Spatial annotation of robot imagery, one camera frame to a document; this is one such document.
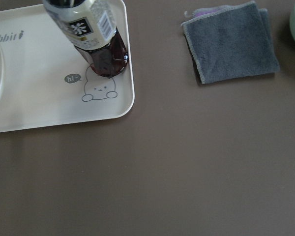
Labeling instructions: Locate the tea bottle on tray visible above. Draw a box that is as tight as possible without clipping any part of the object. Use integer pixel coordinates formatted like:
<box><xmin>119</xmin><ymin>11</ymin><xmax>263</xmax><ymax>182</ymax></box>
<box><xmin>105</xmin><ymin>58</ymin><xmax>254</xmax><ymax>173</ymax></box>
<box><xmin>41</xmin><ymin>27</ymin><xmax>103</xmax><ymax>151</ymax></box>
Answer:
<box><xmin>43</xmin><ymin>0</ymin><xmax>128</xmax><ymax>78</ymax></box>

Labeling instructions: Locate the cream rabbit tray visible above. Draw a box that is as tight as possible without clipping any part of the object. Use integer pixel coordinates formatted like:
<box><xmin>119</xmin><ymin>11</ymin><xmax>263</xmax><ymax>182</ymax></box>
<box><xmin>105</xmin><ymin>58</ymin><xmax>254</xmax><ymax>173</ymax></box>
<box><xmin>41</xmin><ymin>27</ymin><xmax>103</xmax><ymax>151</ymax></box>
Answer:
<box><xmin>0</xmin><ymin>4</ymin><xmax>135</xmax><ymax>133</ymax></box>

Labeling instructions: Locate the dark grey cloth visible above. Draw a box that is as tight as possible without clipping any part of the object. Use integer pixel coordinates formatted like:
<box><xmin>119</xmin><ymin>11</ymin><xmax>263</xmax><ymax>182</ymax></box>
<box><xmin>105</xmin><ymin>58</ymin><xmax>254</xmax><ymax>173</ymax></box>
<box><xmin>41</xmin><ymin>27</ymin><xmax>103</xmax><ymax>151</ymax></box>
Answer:
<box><xmin>181</xmin><ymin>0</ymin><xmax>280</xmax><ymax>84</ymax></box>

